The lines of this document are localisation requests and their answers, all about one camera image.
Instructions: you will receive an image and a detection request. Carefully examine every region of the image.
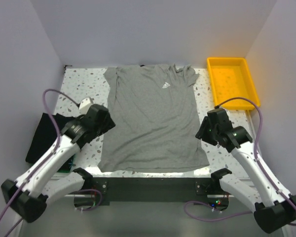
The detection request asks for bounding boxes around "grey t shirt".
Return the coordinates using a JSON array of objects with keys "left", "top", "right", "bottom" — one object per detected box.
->
[{"left": 98, "top": 65, "right": 209, "bottom": 173}]

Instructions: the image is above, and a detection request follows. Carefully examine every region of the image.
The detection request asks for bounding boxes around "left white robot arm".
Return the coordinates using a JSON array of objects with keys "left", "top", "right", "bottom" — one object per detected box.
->
[{"left": 1, "top": 104, "right": 115, "bottom": 223}]

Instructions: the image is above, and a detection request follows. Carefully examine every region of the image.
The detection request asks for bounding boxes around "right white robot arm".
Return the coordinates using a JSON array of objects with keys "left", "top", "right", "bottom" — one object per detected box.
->
[{"left": 196, "top": 108, "right": 296, "bottom": 234}]

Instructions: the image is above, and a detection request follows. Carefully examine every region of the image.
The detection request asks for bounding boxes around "yellow plastic bin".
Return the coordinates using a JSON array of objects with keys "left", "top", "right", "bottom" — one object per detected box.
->
[{"left": 207, "top": 57, "right": 260, "bottom": 107}]

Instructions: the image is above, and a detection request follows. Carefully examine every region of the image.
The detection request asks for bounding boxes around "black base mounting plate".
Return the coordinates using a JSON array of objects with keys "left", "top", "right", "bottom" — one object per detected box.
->
[{"left": 74, "top": 176, "right": 239, "bottom": 207}]

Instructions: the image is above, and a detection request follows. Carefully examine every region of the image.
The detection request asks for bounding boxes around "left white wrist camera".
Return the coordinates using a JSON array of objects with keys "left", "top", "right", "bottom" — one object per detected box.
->
[{"left": 78, "top": 97, "right": 93, "bottom": 115}]

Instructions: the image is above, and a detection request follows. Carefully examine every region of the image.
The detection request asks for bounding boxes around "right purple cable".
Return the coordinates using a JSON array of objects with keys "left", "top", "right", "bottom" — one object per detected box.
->
[{"left": 184, "top": 97, "right": 296, "bottom": 227}]

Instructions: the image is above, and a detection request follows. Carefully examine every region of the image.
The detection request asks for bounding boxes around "purple cable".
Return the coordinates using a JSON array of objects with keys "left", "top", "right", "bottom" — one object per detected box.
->
[
  {"left": 0, "top": 89, "right": 103, "bottom": 237},
  {"left": 184, "top": 97, "right": 296, "bottom": 227}
]

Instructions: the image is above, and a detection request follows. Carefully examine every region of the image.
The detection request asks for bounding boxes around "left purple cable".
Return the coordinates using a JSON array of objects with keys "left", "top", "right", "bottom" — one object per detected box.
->
[{"left": 0, "top": 89, "right": 103, "bottom": 237}]

